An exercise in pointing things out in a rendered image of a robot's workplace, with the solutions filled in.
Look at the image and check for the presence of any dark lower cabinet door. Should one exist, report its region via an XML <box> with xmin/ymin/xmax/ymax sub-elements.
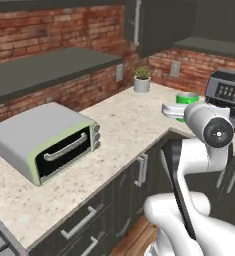
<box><xmin>211</xmin><ymin>154</ymin><xmax>235</xmax><ymax>232</ymax></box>
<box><xmin>113</xmin><ymin>146</ymin><xmax>158</xmax><ymax>242</ymax></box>

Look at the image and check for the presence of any grey toaster oven handle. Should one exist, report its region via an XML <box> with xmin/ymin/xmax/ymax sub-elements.
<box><xmin>43</xmin><ymin>132</ymin><xmax>89</xmax><ymax>163</ymax></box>

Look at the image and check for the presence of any grey and green toaster oven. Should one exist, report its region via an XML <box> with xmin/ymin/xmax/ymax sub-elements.
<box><xmin>0</xmin><ymin>101</ymin><xmax>102</xmax><ymax>187</ymax></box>

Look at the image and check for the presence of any grey and black coffee machine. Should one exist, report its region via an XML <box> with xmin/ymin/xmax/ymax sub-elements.
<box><xmin>204</xmin><ymin>68</ymin><xmax>235</xmax><ymax>135</ymax></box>

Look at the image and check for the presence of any dark drawer front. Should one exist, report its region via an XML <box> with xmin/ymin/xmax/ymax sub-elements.
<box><xmin>28</xmin><ymin>182</ymin><xmax>116</xmax><ymax>256</ymax></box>

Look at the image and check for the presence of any grey lower cabinet handle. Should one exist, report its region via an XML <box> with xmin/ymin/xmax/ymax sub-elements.
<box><xmin>115</xmin><ymin>216</ymin><xmax>132</xmax><ymax>240</ymax></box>
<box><xmin>133</xmin><ymin>153</ymin><xmax>149</xmax><ymax>188</ymax></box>
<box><xmin>216</xmin><ymin>159</ymin><xmax>229</xmax><ymax>190</ymax></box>
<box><xmin>225</xmin><ymin>161</ymin><xmax>235</xmax><ymax>195</ymax></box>

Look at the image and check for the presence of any grey cabinet handle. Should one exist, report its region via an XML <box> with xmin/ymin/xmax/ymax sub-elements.
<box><xmin>133</xmin><ymin>153</ymin><xmax>149</xmax><ymax>188</ymax></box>
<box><xmin>225</xmin><ymin>161</ymin><xmax>235</xmax><ymax>195</ymax></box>
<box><xmin>216</xmin><ymin>159</ymin><xmax>229</xmax><ymax>190</ymax></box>
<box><xmin>115</xmin><ymin>216</ymin><xmax>132</xmax><ymax>240</ymax></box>
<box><xmin>133</xmin><ymin>0</ymin><xmax>142</xmax><ymax>48</ymax></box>

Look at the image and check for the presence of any dark upper corner cabinet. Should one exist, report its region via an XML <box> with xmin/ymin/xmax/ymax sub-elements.
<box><xmin>123</xmin><ymin>0</ymin><xmax>198</xmax><ymax>59</ymax></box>

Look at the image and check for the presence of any green plant in white pot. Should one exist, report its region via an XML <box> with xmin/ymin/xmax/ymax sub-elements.
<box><xmin>133</xmin><ymin>65</ymin><xmax>152</xmax><ymax>94</ymax></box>

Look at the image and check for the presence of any grey drawer handle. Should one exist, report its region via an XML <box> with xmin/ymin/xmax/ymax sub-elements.
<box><xmin>60</xmin><ymin>204</ymin><xmax>99</xmax><ymax>241</ymax></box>
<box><xmin>80</xmin><ymin>232</ymin><xmax>107</xmax><ymax>256</ymax></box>

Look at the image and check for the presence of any grey upper cabinet handle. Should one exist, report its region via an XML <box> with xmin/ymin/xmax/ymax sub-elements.
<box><xmin>133</xmin><ymin>0</ymin><xmax>142</xmax><ymax>48</ymax></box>

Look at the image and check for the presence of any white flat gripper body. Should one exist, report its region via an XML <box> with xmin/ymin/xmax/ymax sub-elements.
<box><xmin>161</xmin><ymin>102</ymin><xmax>190</xmax><ymax>120</ymax></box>

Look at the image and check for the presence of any dark long upper cabinet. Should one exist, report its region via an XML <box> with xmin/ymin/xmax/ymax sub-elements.
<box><xmin>0</xmin><ymin>46</ymin><xmax>124</xmax><ymax>108</ymax></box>

